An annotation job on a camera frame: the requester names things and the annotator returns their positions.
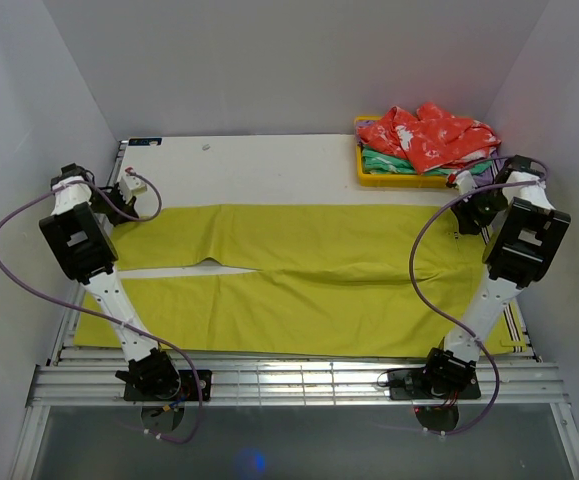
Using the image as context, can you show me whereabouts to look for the purple striped garment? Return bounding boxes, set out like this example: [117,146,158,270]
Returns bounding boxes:
[353,116,505,184]

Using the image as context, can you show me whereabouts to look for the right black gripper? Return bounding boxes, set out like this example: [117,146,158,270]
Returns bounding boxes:
[450,182,509,236]

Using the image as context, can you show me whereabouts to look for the green folded garment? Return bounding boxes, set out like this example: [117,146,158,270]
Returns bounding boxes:
[360,148,492,177]

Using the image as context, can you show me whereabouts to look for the yellow-green trousers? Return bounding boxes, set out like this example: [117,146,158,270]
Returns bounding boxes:
[72,202,528,359]

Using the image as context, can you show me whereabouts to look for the blue label sticker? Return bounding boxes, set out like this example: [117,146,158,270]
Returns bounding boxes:
[128,137,162,147]

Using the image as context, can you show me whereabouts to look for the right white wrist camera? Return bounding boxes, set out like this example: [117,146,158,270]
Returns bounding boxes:
[446,170,477,195]

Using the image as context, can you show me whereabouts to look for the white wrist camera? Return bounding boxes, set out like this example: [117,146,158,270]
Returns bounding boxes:
[446,170,477,195]
[118,167,147,203]

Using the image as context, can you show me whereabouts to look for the purple cable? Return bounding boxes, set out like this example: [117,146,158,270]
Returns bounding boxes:
[408,155,551,437]
[0,172,204,445]

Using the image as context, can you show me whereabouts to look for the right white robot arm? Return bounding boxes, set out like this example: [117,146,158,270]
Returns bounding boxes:
[420,155,571,397]

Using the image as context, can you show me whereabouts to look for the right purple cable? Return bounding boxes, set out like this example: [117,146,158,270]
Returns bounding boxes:
[408,155,551,437]

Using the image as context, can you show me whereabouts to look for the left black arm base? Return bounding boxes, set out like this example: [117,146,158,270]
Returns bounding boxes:
[123,368,214,403]

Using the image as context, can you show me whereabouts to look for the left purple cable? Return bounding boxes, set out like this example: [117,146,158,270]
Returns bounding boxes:
[0,172,204,445]

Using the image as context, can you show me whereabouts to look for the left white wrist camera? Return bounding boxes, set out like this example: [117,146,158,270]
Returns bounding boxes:
[118,167,147,203]

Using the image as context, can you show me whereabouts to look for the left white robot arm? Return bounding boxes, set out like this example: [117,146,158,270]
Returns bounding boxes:
[39,163,181,400]

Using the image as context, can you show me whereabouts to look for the red white patterned garment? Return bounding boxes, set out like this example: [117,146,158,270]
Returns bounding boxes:
[356,102,501,174]

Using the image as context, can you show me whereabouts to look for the yellow plastic tray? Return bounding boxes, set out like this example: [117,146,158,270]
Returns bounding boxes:
[355,140,446,189]

